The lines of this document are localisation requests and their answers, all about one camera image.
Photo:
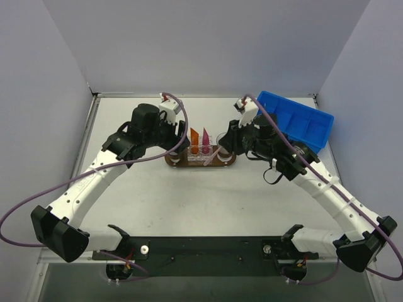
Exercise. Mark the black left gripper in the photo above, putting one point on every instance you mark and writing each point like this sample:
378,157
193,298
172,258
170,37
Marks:
177,137

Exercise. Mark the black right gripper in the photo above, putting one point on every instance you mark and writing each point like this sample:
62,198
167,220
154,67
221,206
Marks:
235,138

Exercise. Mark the orange toothpaste tube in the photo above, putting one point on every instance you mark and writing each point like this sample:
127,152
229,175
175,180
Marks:
194,139

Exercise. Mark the dark glass cup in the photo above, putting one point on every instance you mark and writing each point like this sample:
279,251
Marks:
223,155
175,157

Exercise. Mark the pink toothbrush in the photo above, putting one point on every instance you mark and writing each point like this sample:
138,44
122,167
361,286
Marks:
210,159

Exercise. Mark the clear textured toothbrush holder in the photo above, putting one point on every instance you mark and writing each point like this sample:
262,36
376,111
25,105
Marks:
200,157

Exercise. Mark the magenta toothpaste tube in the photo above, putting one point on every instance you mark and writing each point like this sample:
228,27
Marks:
205,143

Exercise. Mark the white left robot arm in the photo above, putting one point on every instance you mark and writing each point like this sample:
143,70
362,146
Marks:
58,225

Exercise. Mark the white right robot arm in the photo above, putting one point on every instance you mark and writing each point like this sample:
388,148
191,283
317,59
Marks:
363,232

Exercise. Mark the brown oval wooden tray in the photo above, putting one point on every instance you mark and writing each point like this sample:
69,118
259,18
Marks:
185,164

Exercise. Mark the blue plastic bin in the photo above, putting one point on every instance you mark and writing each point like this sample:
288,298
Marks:
300,122

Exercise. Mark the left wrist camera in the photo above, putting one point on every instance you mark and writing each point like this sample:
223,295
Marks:
170,107

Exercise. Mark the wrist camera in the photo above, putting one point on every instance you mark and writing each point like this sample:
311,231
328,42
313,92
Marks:
248,110
170,107

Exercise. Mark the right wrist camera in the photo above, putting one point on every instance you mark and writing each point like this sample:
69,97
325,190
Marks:
248,110

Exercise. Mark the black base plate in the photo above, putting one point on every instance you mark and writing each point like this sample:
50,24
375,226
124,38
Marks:
252,256

